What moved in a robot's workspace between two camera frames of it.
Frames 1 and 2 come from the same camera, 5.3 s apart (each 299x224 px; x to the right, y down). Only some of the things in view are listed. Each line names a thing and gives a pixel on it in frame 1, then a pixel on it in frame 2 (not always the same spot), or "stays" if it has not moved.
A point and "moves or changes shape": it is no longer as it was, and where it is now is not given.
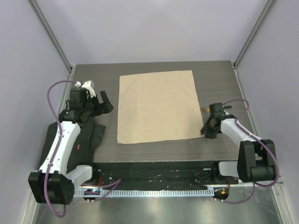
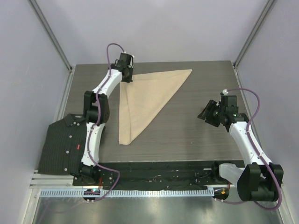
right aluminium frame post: x=269 y=6 stays
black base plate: x=160 y=174 stays
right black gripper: x=205 y=130 -> x=207 y=113
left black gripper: x=106 y=108 -> x=129 y=80
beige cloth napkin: x=158 y=106 moves or changes shape
